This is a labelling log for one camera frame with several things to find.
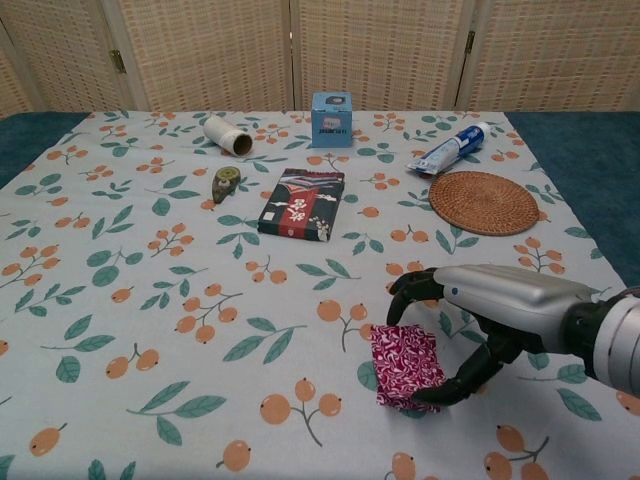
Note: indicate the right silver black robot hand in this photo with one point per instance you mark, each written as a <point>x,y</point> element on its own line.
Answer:
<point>515,300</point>

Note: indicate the pink patterned packet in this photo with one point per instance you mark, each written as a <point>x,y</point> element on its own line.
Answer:
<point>405,360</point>

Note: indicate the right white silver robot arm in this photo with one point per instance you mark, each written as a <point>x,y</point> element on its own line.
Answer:
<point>620,345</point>

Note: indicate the round woven rattan coaster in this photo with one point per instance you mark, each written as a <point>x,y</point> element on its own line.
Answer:
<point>484,202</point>

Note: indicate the blue white toothpaste tube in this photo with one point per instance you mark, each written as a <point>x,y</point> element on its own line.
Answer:
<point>450,147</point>

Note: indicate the woven bamboo screen panel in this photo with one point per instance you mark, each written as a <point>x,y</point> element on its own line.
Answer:
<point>210,50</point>
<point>550,50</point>
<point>380,50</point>
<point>12,80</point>
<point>65,50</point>

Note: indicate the small blue cardboard box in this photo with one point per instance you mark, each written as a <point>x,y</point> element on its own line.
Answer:
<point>332,125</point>

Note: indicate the brass screen hinge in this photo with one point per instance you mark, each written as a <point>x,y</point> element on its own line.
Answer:
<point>470,42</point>
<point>116,61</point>

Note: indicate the green brown correction tape dispenser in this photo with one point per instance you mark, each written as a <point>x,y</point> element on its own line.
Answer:
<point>223,182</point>

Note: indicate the white paper roll cardboard core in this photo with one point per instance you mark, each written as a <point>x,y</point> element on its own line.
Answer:
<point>220,131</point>

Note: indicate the fruit and leaf print tablecloth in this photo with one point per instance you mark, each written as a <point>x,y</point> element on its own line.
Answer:
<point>150,300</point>

